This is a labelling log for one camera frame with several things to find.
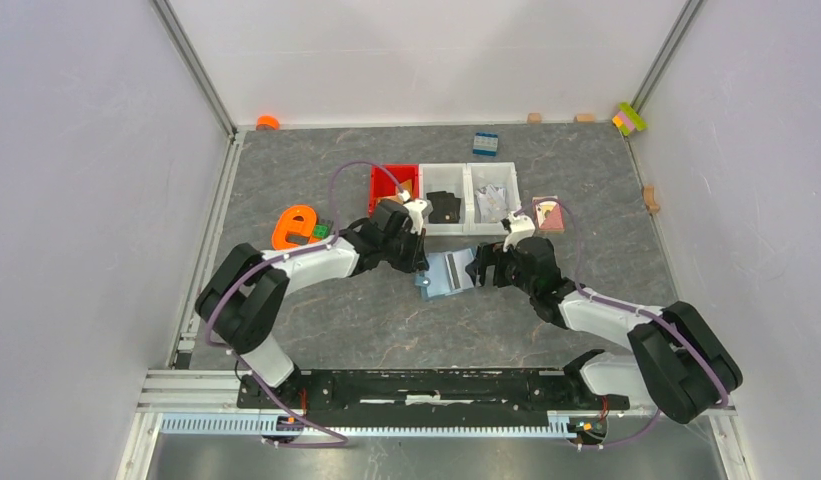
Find orange tape roll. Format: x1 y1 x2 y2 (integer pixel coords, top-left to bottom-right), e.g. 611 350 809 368
255 115 280 131

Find aluminium frame post right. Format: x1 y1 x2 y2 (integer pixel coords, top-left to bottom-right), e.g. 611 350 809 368
631 0 706 113

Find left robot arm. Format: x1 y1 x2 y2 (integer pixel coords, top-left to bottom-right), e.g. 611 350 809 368
194 199 431 408

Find blue card holder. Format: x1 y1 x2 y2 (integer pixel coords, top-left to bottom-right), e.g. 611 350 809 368
414 251 464 301

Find blue and grey brick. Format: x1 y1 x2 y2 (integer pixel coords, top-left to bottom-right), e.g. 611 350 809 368
472 132 499 157

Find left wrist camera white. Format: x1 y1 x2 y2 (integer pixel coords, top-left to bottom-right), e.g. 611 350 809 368
398 190 432 235

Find white right plastic bin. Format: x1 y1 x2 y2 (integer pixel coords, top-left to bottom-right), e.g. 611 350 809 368
466 162 522 236

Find blue toothed rail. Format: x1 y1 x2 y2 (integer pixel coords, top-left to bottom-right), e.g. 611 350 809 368
160 413 575 439

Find gold cards in red bin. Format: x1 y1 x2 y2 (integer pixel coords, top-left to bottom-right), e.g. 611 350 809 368
374 192 405 206

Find black card in bin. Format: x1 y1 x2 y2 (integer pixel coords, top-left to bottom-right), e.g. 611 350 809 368
426 191 462 224

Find aluminium frame post left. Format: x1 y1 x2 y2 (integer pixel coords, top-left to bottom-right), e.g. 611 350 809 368
150 0 238 138

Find white middle plastic bin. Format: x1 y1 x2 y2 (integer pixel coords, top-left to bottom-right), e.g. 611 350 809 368
419 163 472 236

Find orange plastic loop toy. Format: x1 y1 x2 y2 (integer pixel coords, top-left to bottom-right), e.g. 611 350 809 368
271 204 318 250

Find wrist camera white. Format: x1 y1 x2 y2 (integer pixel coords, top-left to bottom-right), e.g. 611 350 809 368
398 190 432 235
502 212 536 251

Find silver VIP cards in bin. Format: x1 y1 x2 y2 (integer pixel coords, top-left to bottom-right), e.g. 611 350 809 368
475 184 508 223

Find white plastic bin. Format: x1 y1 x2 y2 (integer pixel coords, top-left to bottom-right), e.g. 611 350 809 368
466 162 522 236
419 163 472 236

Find silver credit card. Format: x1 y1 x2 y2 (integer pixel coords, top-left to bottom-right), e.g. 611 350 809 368
444 248 475 293

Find green toy brick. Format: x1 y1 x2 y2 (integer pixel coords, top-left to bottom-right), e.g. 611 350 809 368
311 224 330 240

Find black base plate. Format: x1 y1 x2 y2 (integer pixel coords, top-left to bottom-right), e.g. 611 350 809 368
273 368 630 427

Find colourful brick stack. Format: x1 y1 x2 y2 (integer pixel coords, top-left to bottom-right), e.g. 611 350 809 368
611 102 648 137

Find dark grey brick plate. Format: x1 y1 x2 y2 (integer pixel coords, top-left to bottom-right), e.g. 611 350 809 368
311 220 334 241

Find playing card box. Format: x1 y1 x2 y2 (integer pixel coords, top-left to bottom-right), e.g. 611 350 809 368
532 196 565 233

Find red plastic bin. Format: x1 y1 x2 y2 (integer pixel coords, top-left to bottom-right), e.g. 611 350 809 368
368 164 420 214

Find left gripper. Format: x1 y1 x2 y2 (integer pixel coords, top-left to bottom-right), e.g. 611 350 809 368
381 223 428 273

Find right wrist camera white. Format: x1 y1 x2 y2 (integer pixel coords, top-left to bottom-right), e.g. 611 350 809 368
502 212 536 251

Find wooden arch block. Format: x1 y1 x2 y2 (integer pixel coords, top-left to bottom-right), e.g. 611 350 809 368
642 185 661 215

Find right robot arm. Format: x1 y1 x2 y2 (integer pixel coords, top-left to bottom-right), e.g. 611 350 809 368
465 237 744 424

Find aluminium frame post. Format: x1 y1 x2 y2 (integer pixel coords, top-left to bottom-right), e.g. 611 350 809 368
631 0 706 113
150 0 238 138

